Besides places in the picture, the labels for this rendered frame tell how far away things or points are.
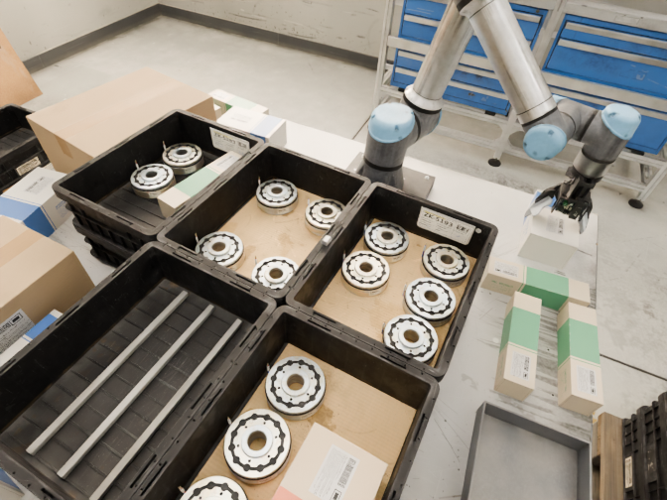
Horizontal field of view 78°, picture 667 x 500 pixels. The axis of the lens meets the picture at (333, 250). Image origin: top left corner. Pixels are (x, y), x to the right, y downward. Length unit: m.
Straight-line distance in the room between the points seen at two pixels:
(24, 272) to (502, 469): 1.01
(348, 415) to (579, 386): 0.49
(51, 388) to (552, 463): 0.92
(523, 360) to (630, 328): 1.36
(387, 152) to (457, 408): 0.65
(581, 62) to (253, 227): 2.02
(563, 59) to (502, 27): 1.64
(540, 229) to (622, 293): 1.25
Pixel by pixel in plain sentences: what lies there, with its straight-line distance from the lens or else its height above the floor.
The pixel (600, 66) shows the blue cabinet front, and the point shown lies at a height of 0.68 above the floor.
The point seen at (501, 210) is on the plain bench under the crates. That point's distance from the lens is 1.38.
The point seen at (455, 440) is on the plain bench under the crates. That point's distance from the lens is 0.92.
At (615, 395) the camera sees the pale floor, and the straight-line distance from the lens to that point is 2.06.
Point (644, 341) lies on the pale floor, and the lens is 2.30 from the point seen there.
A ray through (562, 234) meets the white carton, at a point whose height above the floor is 0.79.
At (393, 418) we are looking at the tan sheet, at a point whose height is 0.83.
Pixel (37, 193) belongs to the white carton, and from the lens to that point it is 1.34.
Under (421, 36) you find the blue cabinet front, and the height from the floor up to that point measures 0.64.
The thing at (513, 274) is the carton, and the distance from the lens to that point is 1.12.
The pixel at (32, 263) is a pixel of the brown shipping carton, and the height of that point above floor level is 0.86.
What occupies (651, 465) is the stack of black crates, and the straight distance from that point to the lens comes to 1.62.
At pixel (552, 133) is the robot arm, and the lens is 0.97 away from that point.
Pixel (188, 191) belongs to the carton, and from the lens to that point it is 1.04.
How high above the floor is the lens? 1.54
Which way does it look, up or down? 48 degrees down
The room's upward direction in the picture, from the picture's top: 5 degrees clockwise
